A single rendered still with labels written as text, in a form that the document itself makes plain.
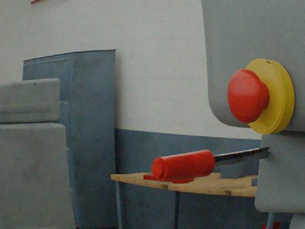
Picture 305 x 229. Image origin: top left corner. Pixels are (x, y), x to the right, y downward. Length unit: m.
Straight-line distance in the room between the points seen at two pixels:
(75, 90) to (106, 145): 0.68
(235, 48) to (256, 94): 0.09
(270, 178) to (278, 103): 0.18
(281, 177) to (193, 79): 6.76
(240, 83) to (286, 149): 0.17
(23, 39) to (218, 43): 9.95
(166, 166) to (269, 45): 0.14
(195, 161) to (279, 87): 0.13
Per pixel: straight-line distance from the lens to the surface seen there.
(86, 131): 8.03
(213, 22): 0.66
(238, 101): 0.56
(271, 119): 0.58
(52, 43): 9.74
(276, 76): 0.57
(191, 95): 7.49
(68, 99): 7.94
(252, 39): 0.62
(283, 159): 0.72
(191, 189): 6.26
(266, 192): 0.74
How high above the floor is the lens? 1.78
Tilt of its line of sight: 3 degrees down
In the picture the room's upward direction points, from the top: straight up
